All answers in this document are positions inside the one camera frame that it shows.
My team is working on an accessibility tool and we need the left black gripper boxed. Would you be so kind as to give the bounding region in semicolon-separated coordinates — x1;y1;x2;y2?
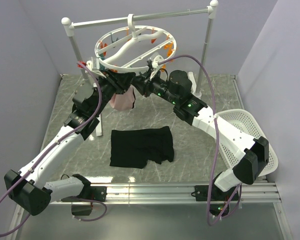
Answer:
92;67;135;116

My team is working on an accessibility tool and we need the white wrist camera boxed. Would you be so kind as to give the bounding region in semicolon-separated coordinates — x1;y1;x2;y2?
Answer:
77;57;106;78
148;52;164;80

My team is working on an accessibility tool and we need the black underwear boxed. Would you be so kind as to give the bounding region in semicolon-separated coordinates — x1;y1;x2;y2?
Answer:
109;126;175;169

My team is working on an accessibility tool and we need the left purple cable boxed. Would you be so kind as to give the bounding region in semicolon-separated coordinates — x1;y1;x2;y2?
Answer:
0;61;108;237

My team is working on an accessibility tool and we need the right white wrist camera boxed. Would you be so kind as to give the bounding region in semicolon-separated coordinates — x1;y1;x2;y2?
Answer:
148;52;164;80

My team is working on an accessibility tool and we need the pink underwear on hanger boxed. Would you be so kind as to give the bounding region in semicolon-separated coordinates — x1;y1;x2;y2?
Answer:
108;86;136;111

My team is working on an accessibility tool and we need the purple cable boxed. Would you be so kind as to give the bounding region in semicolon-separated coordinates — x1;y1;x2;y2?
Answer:
0;61;108;237
153;54;242;226

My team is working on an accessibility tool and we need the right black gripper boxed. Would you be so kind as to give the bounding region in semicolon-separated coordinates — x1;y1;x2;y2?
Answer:
130;69;179;106

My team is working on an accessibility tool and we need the aluminium mounting rail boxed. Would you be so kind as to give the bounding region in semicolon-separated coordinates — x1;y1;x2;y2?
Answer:
50;182;281;204

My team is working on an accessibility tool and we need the white drying rack frame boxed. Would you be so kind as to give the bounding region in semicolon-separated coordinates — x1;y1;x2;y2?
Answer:
61;0;220;137

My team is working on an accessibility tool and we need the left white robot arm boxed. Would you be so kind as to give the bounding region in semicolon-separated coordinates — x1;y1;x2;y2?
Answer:
4;70;136;216

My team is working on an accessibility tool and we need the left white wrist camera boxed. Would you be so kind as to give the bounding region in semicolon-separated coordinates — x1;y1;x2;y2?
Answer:
77;57;106;78

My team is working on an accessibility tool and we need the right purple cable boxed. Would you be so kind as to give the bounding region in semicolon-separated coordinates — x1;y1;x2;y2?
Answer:
153;54;242;226

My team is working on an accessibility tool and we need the white round clip hanger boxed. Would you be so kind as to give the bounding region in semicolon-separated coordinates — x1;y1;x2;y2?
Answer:
94;13;177;73

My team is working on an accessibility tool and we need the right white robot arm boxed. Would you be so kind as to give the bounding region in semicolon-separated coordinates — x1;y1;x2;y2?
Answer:
132;70;270;200

